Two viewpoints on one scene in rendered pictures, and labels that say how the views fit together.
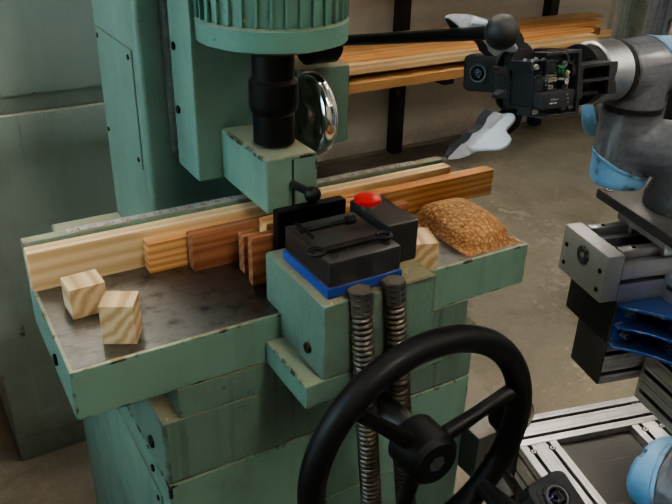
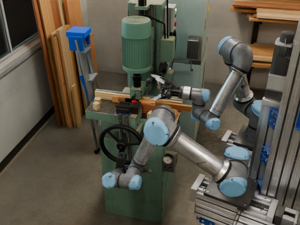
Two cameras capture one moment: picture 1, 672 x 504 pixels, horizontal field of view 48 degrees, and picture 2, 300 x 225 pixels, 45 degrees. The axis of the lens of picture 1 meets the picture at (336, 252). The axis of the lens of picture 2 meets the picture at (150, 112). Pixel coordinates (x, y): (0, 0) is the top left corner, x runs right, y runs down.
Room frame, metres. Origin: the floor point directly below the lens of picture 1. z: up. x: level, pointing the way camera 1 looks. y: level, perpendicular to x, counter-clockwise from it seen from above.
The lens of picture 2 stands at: (-0.51, -1.44, 2.09)
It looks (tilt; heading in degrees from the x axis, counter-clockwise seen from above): 31 degrees down; 45
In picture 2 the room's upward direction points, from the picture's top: straight up
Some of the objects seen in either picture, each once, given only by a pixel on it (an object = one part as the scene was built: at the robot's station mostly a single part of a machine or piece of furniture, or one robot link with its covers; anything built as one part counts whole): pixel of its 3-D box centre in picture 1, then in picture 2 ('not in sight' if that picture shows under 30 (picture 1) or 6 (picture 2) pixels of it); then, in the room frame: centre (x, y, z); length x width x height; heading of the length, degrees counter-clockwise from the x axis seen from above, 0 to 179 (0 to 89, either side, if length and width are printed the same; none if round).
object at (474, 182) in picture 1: (337, 213); (151, 103); (0.94, 0.00, 0.92); 0.54 x 0.02 x 0.04; 121
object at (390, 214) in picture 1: (355, 240); (128, 107); (0.72, -0.02, 0.99); 0.13 x 0.11 x 0.06; 121
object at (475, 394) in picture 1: (472, 427); (170, 161); (0.90, -0.22, 0.58); 0.12 x 0.08 x 0.08; 31
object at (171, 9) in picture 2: not in sight; (170, 18); (1.23, 0.12, 1.40); 0.10 x 0.06 x 0.16; 31
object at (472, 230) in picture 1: (462, 216); (170, 113); (0.94, -0.17, 0.92); 0.14 x 0.09 x 0.04; 31
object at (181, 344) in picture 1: (311, 297); (132, 116); (0.79, 0.03, 0.87); 0.61 x 0.30 x 0.06; 121
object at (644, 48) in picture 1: (639, 69); (199, 95); (0.95, -0.38, 1.12); 0.11 x 0.08 x 0.09; 121
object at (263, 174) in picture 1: (269, 170); (138, 90); (0.91, 0.09, 0.99); 0.14 x 0.07 x 0.09; 31
